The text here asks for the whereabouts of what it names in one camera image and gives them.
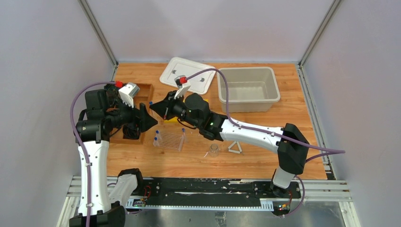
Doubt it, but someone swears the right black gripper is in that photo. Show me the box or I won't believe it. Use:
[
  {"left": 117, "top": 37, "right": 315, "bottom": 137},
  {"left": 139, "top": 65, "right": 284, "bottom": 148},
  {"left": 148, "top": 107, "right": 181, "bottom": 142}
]
[{"left": 151, "top": 91, "right": 201, "bottom": 129}]

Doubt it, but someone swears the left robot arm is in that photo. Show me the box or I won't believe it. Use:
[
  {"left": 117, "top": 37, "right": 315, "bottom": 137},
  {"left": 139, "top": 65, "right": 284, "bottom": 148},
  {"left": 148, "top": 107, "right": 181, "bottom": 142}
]
[{"left": 69, "top": 88, "right": 157, "bottom": 227}]

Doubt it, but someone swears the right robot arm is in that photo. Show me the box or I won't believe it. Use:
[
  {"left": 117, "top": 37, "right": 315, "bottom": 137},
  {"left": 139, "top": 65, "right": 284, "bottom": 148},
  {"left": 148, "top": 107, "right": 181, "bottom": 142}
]
[{"left": 150, "top": 91, "right": 310, "bottom": 198}]

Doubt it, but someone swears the yellow test tube rack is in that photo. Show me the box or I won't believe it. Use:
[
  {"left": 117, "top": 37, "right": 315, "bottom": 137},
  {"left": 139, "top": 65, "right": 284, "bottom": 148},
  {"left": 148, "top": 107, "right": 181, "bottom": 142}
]
[{"left": 167, "top": 96, "right": 210, "bottom": 127}]

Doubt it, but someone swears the wooden compartment tray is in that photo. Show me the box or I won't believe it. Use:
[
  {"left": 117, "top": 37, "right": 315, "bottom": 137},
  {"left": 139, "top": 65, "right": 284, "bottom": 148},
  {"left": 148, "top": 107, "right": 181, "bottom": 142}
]
[{"left": 110, "top": 83, "right": 154, "bottom": 145}]

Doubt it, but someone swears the clear well plate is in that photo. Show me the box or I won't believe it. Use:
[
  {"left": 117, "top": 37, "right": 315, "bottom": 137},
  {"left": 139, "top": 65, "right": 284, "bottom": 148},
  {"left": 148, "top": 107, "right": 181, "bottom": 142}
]
[{"left": 154, "top": 130, "right": 184, "bottom": 152}]

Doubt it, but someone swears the white plastic bin lid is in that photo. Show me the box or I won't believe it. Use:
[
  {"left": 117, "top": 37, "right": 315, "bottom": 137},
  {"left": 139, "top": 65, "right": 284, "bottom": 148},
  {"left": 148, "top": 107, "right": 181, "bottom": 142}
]
[{"left": 159, "top": 57, "right": 216, "bottom": 95}]

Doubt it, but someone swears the small clear glass jar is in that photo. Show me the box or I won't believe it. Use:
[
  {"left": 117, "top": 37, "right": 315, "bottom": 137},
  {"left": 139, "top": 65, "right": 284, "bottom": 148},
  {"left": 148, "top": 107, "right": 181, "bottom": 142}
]
[{"left": 208, "top": 144, "right": 220, "bottom": 157}]

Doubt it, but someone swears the white clay triangle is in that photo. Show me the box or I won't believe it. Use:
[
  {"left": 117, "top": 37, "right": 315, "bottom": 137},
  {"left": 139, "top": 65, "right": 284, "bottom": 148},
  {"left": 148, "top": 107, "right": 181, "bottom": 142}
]
[{"left": 227, "top": 141, "right": 242, "bottom": 154}]

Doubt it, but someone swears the beige plastic bin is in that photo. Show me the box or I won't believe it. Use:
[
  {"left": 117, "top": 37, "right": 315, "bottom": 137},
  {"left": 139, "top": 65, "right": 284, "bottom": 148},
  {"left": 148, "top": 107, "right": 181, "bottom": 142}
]
[{"left": 217, "top": 67, "right": 281, "bottom": 114}]

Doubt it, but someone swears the black coiled cable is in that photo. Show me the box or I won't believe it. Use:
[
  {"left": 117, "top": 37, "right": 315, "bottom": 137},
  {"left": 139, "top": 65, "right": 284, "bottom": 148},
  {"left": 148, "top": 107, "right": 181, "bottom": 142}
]
[{"left": 122, "top": 125, "right": 141, "bottom": 140}]

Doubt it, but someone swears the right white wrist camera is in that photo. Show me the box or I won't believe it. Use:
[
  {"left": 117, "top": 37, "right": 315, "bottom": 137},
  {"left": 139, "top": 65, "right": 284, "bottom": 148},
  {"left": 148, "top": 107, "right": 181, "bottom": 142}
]
[{"left": 174, "top": 75, "right": 191, "bottom": 99}]

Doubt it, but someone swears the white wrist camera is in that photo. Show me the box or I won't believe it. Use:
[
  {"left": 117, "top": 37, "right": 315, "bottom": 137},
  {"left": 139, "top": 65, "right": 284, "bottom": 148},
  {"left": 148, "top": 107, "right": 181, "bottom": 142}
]
[
  {"left": 174, "top": 75, "right": 191, "bottom": 99},
  {"left": 118, "top": 82, "right": 140, "bottom": 108}
]

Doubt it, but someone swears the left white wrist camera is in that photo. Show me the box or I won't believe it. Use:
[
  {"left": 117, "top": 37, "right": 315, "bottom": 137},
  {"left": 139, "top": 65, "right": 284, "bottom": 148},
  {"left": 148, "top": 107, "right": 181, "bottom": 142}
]
[{"left": 118, "top": 82, "right": 140, "bottom": 108}]

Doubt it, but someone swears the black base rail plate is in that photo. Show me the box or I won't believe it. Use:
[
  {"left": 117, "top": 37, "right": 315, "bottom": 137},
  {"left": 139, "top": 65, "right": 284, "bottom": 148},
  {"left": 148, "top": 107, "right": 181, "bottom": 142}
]
[{"left": 126, "top": 177, "right": 302, "bottom": 212}]

